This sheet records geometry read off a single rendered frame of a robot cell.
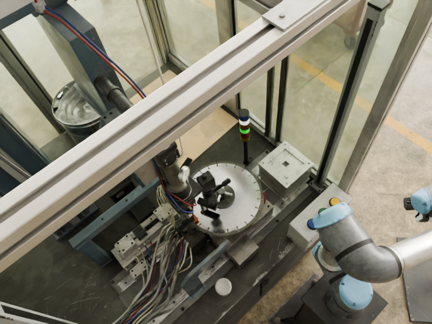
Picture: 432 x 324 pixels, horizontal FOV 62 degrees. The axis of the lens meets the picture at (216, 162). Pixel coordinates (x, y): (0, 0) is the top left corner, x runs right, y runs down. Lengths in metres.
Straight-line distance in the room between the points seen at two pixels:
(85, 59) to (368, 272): 0.98
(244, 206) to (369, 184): 1.40
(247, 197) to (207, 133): 0.56
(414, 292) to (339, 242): 1.54
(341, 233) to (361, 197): 1.65
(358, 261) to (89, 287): 1.19
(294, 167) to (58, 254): 1.18
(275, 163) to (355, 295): 0.65
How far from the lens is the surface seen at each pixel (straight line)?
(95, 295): 1.78
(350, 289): 1.46
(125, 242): 1.64
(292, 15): 0.51
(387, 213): 2.71
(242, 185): 1.58
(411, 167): 2.93
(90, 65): 1.16
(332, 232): 1.08
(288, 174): 1.67
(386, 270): 1.09
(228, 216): 1.53
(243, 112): 1.53
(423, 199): 1.35
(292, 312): 2.39
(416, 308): 2.55
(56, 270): 1.89
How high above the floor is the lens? 2.37
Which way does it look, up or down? 59 degrees down
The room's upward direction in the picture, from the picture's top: 11 degrees counter-clockwise
